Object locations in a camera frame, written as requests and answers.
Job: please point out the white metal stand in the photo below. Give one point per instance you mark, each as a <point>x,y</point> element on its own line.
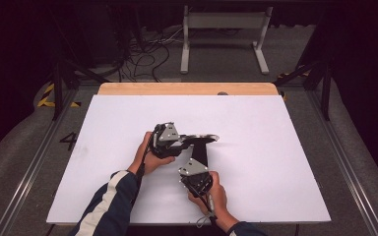
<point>226,20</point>

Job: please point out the aluminium floor rail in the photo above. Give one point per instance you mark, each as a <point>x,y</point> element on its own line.
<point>36,164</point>
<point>347,170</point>

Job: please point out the person's right hand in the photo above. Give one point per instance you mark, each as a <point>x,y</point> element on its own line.
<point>219,200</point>

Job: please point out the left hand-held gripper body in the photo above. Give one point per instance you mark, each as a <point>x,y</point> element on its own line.
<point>167,136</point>

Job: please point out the wooden table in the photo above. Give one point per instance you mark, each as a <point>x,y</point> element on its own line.
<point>177,88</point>

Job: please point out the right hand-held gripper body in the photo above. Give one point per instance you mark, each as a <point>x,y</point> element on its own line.
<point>195,180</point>

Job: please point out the person's left hand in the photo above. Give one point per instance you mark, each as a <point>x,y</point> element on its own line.
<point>144,162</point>

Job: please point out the black metal stand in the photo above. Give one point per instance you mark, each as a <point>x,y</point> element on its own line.
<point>59,88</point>
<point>325,88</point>

